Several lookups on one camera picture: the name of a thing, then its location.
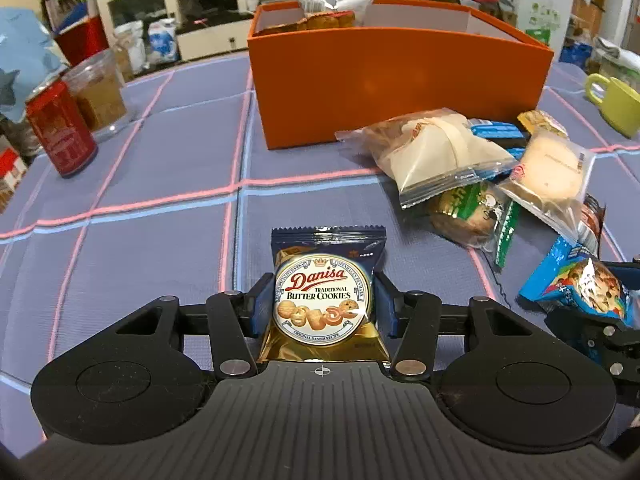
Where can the dark red cookie packet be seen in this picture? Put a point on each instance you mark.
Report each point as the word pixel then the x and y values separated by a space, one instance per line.
pixel 592 220

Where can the clear plastic jar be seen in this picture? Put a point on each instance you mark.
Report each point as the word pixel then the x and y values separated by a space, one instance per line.
pixel 102 95

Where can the blue gold butter cookie packet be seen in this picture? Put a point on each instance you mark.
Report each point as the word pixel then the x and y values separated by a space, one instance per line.
pixel 325 280

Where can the white blue bag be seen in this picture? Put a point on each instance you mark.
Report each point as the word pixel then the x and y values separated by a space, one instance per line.
pixel 162 40

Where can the blue chip cookie packet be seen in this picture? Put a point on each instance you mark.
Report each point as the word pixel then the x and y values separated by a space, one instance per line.
pixel 575 280

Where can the orange cardboard box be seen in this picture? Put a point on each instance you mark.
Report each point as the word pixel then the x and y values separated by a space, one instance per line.
pixel 375 85

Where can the white glass-door cabinet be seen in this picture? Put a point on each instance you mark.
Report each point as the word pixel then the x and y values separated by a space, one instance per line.
pixel 140 10

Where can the white TV stand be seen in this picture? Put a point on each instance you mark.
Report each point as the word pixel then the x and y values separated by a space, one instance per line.
pixel 215 35

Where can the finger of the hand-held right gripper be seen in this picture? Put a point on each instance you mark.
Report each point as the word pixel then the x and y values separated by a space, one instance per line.
pixel 625 270
pixel 595 335

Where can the green mug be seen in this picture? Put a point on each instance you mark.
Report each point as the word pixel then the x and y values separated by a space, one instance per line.
pixel 622 105

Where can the white wrapped bread packet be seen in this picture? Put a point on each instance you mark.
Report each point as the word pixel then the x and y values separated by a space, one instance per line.
pixel 435 155

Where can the small golden snack packet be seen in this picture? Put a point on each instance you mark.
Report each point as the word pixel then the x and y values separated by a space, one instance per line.
pixel 542 120

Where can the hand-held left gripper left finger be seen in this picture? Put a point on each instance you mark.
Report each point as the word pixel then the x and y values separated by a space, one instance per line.
pixel 260 305

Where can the white foil packet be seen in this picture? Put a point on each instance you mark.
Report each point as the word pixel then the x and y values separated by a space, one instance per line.
pixel 362 5

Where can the blue star cloth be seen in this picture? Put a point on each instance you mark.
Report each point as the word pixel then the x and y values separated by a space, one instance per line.
pixel 25 50

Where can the brown bread clear packet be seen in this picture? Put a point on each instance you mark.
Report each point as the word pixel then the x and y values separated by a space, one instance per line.
pixel 325 22

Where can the green white bun packet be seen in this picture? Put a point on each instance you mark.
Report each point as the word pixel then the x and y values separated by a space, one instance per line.
pixel 465 215

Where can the pale cake clear packet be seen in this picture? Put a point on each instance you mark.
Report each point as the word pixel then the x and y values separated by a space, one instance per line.
pixel 550 172

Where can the purple plaid tablecloth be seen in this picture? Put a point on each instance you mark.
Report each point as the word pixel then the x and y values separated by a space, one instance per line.
pixel 150 240

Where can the red white carton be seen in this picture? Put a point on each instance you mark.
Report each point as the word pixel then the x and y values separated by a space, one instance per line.
pixel 10 175

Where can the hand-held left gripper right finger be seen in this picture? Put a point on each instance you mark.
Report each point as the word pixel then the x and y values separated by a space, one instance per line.
pixel 382 305

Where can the red gift bag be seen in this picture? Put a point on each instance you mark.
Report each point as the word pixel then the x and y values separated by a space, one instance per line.
pixel 82 42

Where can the red drink can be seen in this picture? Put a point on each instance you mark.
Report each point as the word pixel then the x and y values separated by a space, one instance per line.
pixel 62 135

